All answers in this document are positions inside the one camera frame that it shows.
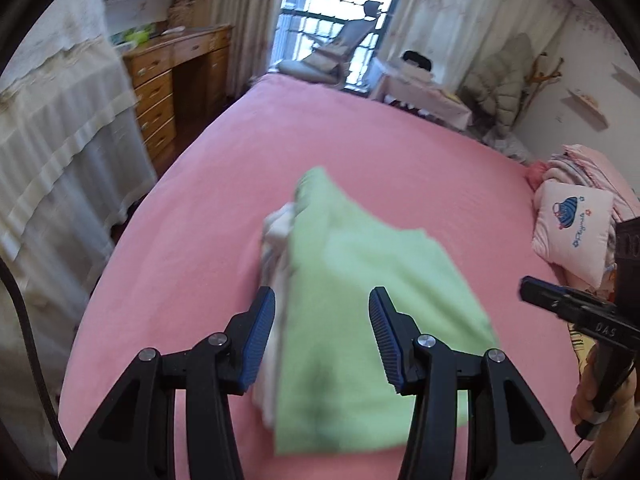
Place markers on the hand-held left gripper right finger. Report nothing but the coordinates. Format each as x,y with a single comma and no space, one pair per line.
385,340

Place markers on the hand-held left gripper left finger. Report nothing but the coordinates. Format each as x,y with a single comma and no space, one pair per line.
260,340

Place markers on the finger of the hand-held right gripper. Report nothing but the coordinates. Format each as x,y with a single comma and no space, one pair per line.
545,292

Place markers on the green t-shirt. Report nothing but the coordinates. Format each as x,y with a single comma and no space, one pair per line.
360,310

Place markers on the person's right forearm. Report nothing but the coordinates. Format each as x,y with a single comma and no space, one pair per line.
620,430

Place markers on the stack of folded clothes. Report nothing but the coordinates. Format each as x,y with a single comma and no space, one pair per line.
277,230

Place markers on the person's right hand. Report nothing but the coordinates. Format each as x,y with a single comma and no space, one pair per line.
582,390

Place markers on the yellow striped garment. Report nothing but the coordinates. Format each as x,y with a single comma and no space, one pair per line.
579,345

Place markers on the pink printed pillow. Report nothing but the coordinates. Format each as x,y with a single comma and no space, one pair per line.
570,230

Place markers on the pile of folded quilts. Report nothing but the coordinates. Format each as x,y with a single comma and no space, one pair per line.
585,165

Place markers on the pink bed blanket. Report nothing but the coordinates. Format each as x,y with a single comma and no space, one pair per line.
200,210

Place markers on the green puffer jacket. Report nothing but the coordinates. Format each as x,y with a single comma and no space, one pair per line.
505,85

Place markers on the wooden coat rack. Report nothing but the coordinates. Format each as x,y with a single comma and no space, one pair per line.
542,72

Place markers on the small table with tablecloth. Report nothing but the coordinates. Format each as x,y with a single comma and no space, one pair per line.
425,95

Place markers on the white case with black top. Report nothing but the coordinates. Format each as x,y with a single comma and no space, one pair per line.
417,60

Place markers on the wooden desk with drawers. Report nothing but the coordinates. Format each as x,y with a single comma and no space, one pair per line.
165,85

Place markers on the beige floral curtain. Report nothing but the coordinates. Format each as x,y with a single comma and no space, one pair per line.
245,15
460,25

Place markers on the white lace furniture cover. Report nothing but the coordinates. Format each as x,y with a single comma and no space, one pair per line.
60,135

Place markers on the grey office chair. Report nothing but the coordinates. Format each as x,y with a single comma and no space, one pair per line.
340,45

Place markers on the green packet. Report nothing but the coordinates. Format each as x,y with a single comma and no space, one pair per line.
132,36

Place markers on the window with metal grille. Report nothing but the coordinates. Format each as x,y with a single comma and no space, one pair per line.
340,5

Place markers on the woven basket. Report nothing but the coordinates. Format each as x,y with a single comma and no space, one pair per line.
182,10

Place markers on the pink wall shelf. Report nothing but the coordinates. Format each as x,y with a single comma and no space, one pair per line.
585,102

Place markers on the white wall shelf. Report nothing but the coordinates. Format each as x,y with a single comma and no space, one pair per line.
627,72

